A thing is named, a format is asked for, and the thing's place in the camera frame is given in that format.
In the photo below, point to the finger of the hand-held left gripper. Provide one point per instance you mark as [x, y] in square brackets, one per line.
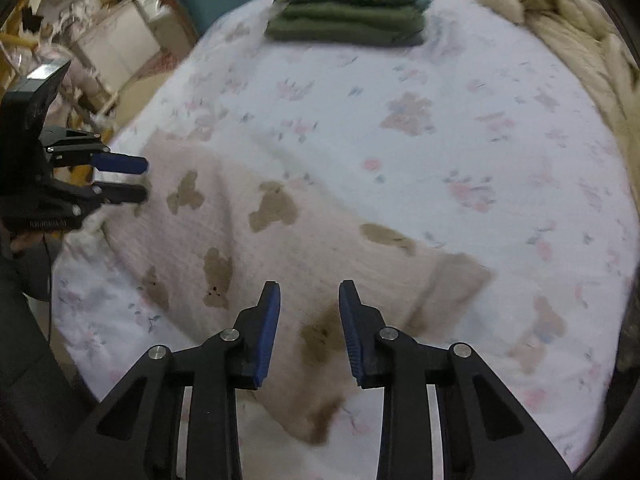
[125, 193]
[122, 162]

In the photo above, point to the white kitchen base cabinets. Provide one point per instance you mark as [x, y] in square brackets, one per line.
[115, 45]

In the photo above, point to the folded olive green garment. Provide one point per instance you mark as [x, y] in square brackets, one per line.
[350, 14]
[345, 32]

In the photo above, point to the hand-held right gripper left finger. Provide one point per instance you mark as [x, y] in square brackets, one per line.
[265, 332]

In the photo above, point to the yellow wooden railing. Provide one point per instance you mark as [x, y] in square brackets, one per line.
[17, 41]

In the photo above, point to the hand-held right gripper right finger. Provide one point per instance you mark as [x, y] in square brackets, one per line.
[354, 332]

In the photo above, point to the cream crumpled quilt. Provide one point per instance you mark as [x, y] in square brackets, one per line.
[575, 35]

